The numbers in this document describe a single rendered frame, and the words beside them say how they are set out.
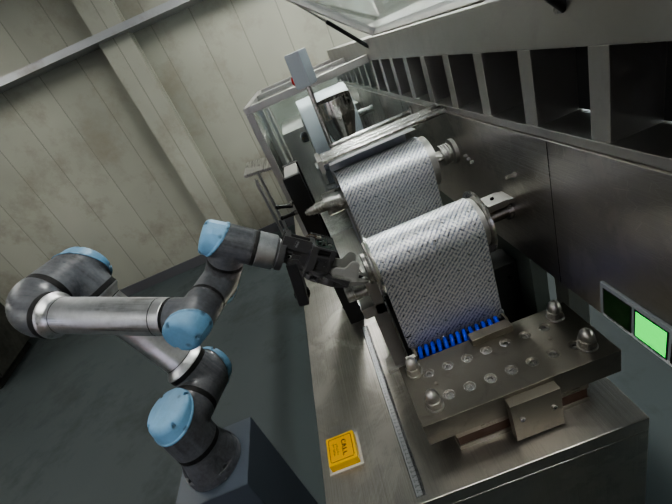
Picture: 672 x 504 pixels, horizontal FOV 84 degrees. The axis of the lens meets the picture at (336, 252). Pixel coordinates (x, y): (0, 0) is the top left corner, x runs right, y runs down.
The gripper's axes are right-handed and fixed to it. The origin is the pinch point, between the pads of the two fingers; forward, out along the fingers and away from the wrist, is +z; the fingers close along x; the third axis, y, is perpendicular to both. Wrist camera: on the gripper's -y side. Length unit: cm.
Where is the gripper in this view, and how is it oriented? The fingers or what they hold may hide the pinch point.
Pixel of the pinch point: (360, 280)
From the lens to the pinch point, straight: 84.6
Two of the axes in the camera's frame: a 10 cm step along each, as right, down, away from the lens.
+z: 9.4, 2.3, 2.7
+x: -1.4, -4.5, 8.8
